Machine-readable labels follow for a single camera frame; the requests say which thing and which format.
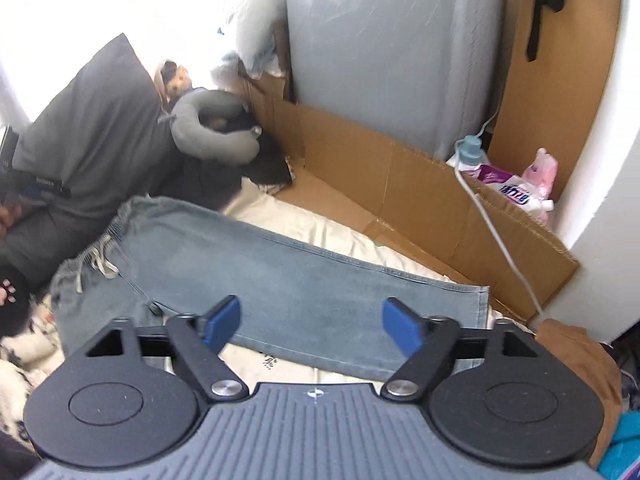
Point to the blue patterned blanket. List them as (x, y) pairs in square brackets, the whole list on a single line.
[(625, 440)]

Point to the white spotted fleece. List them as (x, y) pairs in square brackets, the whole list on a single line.
[(25, 360)]

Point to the dark grey pillow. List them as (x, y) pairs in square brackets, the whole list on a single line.
[(100, 135)]

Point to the grey neck pillow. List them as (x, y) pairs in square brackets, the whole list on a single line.
[(200, 140)]

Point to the clear plastic bag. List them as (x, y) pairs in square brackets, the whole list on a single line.
[(227, 65)]

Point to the white pillow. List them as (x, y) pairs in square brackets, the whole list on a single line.
[(255, 35)]

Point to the grey plastic wrapped panel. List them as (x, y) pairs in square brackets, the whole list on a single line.
[(390, 60)]

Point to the light blue jeans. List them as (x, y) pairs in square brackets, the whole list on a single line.
[(300, 285)]

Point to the brown teddy bear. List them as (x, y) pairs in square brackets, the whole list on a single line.
[(175, 85)]

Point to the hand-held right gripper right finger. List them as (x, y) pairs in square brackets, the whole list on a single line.
[(400, 325)]

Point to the cream bear print bed sheet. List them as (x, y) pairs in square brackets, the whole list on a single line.
[(300, 225)]

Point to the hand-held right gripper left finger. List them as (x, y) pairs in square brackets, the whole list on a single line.
[(222, 322)]

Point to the tall cardboard panel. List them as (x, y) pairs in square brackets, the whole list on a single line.
[(565, 85)]

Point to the teal capped bottle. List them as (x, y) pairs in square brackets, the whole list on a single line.
[(470, 150)]

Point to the black clothing pile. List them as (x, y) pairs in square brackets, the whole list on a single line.
[(215, 180)]

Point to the flat cardboard sheet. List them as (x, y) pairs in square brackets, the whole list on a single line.
[(400, 190)]

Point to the white purple detergent bag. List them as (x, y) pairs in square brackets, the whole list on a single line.
[(510, 187)]

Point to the brown folded garment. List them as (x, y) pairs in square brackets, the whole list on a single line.
[(590, 370)]

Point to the person's left hand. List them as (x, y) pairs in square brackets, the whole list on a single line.
[(10, 217)]

